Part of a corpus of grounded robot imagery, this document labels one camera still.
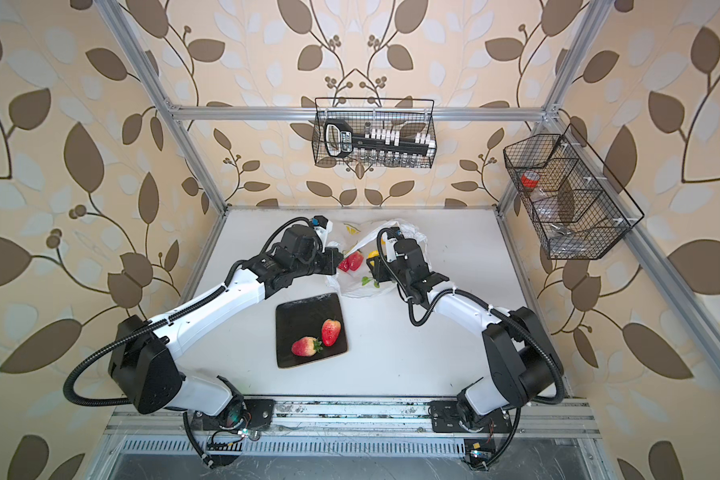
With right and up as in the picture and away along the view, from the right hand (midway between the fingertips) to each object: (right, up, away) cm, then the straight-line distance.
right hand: (375, 261), depth 87 cm
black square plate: (-21, -17, +2) cm, 27 cm away
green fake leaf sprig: (-3, -5, -5) cm, 7 cm away
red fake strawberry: (-19, -23, -5) cm, 31 cm away
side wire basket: (+50, +14, -14) cm, 54 cm away
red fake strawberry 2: (-13, -20, -3) cm, 24 cm away
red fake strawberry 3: (-8, -1, +11) cm, 14 cm away
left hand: (-8, +3, -8) cm, 11 cm away
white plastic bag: (-5, +8, +18) cm, 20 cm away
